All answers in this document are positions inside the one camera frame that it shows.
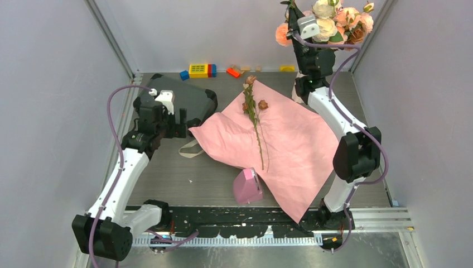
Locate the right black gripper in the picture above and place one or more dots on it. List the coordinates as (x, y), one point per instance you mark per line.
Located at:
(295, 14)

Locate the white rose flower stem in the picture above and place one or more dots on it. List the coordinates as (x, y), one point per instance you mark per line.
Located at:
(331, 20)

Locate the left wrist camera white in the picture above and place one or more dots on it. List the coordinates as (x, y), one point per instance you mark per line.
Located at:
(166, 97)

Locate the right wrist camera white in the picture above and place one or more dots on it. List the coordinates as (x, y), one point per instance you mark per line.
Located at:
(308, 27)

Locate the white ribbed vase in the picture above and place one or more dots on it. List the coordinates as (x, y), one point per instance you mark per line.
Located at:
(295, 95)

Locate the orange red toy block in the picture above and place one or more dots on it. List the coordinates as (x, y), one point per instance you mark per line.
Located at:
(234, 72)

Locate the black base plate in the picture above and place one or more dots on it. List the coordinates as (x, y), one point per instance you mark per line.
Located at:
(249, 222)

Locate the peach pink flowers in vase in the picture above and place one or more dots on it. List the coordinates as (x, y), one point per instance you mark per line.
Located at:
(359, 24)

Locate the cream printed ribbon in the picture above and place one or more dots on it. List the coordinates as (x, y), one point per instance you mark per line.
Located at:
(191, 149)

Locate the pink paper bouquet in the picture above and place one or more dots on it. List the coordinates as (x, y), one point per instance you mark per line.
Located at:
(291, 149)

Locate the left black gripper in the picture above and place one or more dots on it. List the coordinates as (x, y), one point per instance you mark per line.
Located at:
(182, 128)

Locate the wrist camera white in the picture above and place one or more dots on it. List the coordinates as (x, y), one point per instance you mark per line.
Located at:
(308, 27)
(166, 97)

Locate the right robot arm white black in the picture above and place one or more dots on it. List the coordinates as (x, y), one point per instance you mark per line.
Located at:
(358, 151)

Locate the dark grey hard case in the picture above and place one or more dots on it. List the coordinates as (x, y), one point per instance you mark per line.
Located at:
(200, 103)

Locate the brown bud flower stem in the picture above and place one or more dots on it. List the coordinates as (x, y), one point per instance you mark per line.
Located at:
(253, 109)

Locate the aluminium frame rail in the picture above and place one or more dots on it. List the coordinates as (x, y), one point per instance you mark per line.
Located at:
(366, 220)

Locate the small yellow toy block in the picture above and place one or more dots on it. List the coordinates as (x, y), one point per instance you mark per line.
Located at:
(287, 68)

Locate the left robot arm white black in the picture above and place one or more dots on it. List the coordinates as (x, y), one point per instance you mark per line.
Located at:
(104, 230)

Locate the pink rose flower stem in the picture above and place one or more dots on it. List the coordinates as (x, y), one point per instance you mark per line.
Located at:
(290, 4)

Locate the red blue toy block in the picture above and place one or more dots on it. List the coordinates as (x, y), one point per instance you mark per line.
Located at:
(211, 71)

